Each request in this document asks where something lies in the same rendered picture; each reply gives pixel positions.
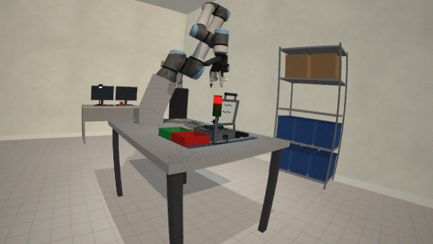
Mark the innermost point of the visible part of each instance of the green bin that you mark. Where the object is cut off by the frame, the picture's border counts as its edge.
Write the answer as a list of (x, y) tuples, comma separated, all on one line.
[(166, 132)]

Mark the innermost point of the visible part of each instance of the red bin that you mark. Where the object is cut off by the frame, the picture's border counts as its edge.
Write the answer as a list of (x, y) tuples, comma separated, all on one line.
[(190, 138)]

